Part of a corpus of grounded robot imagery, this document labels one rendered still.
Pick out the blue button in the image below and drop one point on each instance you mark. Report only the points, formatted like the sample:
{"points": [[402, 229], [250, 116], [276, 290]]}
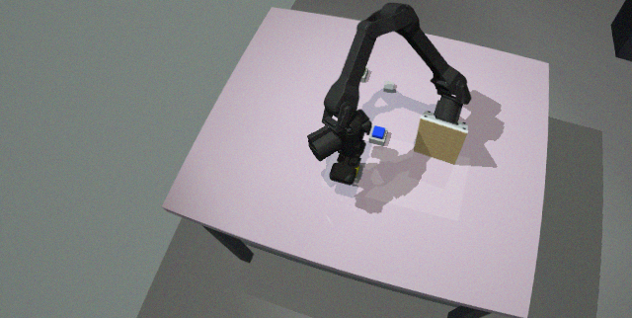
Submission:
{"points": [[378, 135]]}

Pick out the yellow button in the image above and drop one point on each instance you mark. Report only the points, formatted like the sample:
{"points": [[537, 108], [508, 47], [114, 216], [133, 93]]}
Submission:
{"points": [[358, 173]]}

